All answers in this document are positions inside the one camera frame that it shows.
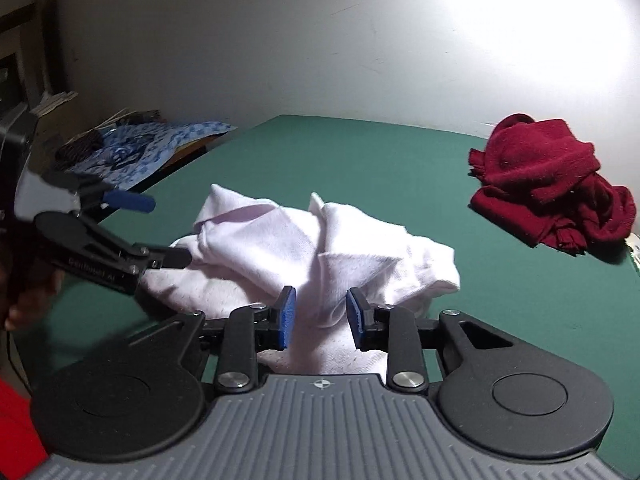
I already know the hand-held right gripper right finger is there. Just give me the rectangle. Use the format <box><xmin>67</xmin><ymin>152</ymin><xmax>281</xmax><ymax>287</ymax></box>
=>
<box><xmin>346</xmin><ymin>301</ymin><xmax>516</xmax><ymax>391</ymax></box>

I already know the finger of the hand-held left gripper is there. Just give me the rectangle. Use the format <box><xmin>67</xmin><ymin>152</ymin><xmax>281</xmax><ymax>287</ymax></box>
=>
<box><xmin>74</xmin><ymin>180</ymin><xmax>157</xmax><ymax>214</ymax></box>
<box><xmin>95</xmin><ymin>226</ymin><xmax>194</xmax><ymax>274</ymax></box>

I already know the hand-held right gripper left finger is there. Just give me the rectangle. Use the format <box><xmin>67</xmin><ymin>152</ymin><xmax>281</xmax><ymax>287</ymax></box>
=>
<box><xmin>127</xmin><ymin>299</ymin><xmax>297</xmax><ymax>395</ymax></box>

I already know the white shirt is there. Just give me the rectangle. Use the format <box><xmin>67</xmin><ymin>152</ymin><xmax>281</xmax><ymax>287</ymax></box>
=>
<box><xmin>139</xmin><ymin>183</ymin><xmax>461</xmax><ymax>376</ymax></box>

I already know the person's left hand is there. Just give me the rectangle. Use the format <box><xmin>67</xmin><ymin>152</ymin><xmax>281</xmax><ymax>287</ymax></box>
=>
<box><xmin>5</xmin><ymin>279</ymin><xmax>64</xmax><ymax>332</ymax></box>

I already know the dark patterned cloth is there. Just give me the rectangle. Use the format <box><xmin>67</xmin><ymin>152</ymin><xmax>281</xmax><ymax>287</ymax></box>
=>
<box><xmin>54</xmin><ymin>127</ymin><xmax>109</xmax><ymax>172</ymax></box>

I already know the blue patterned cloth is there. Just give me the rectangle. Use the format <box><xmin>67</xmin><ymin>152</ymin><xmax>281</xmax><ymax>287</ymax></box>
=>
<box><xmin>55</xmin><ymin>120</ymin><xmax>236</xmax><ymax>194</ymax></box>

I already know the stack of papers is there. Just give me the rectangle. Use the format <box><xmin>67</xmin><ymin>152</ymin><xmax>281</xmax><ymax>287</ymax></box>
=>
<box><xmin>30</xmin><ymin>90</ymin><xmax>81</xmax><ymax>117</ymax></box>

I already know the green covered table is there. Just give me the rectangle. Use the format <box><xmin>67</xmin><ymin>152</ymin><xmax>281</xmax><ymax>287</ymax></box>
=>
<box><xmin>10</xmin><ymin>114</ymin><xmax>640</xmax><ymax>383</ymax></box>

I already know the person's red clothing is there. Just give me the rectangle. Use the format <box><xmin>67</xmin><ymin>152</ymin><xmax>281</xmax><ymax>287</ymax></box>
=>
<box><xmin>0</xmin><ymin>377</ymin><xmax>49</xmax><ymax>480</ymax></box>

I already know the dark red garment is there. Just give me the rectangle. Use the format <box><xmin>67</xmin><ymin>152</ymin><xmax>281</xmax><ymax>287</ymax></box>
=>
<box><xmin>467</xmin><ymin>113</ymin><xmax>637</xmax><ymax>256</ymax></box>

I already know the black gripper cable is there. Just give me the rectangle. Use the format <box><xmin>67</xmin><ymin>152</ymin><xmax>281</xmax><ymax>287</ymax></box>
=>
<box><xmin>4</xmin><ymin>330</ymin><xmax>32</xmax><ymax>392</ymax></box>

